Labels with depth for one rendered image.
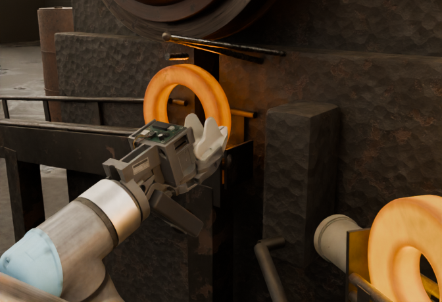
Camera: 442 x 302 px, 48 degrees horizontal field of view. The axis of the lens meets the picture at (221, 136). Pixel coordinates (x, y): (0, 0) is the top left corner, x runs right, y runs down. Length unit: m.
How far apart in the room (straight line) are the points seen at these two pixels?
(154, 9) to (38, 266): 0.45
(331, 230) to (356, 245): 0.07
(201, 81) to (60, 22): 2.89
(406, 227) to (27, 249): 0.38
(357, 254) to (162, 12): 0.48
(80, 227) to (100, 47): 0.62
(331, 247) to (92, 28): 0.83
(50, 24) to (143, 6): 2.89
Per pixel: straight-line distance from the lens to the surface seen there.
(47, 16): 3.73
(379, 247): 0.53
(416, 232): 0.48
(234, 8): 0.74
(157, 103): 0.91
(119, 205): 0.59
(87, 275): 0.58
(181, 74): 0.85
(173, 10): 0.80
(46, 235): 0.56
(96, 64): 1.15
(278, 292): 0.69
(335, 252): 0.59
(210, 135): 0.70
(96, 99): 1.14
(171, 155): 0.62
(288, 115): 0.70
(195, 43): 0.73
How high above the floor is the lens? 0.95
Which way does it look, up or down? 16 degrees down
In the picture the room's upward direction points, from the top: straight up
